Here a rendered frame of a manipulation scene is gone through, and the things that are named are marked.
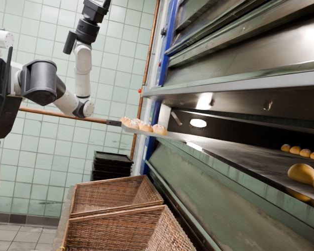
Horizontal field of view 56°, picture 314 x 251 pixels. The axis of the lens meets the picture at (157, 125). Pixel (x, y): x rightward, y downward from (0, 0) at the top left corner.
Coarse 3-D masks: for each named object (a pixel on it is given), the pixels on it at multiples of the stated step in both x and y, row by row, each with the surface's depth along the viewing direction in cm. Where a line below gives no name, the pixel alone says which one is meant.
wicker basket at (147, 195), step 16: (144, 176) 208; (80, 192) 201; (96, 192) 203; (128, 192) 208; (144, 192) 193; (80, 208) 195; (96, 208) 201; (112, 208) 151; (128, 208) 153; (112, 224) 152
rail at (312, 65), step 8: (296, 64) 50; (304, 64) 48; (312, 64) 46; (248, 72) 66; (256, 72) 62; (264, 72) 59; (272, 72) 56; (280, 72) 54; (288, 72) 52; (296, 72) 50; (304, 72) 48; (200, 80) 96; (208, 80) 89; (216, 80) 83; (224, 80) 77; (232, 80) 73; (240, 80) 69; (160, 88) 154; (168, 88) 136; (176, 88) 123
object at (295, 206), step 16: (176, 144) 159; (192, 144) 146; (208, 160) 114; (224, 160) 107; (240, 176) 89; (256, 176) 85; (256, 192) 80; (272, 192) 73; (288, 192) 70; (288, 208) 67; (304, 208) 62
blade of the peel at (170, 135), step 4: (124, 128) 159; (128, 128) 151; (132, 128) 151; (132, 132) 151; (136, 132) 152; (140, 132) 152; (144, 132) 153; (148, 132) 153; (152, 132) 154; (168, 132) 195; (156, 136) 154; (160, 136) 155; (164, 136) 155; (168, 136) 156; (172, 136) 169; (176, 136) 174; (184, 140) 158; (188, 140) 161
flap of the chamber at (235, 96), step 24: (312, 72) 46; (144, 96) 202; (168, 96) 140; (192, 96) 108; (216, 96) 88; (240, 96) 74; (264, 96) 64; (288, 96) 56; (312, 96) 50; (312, 120) 70
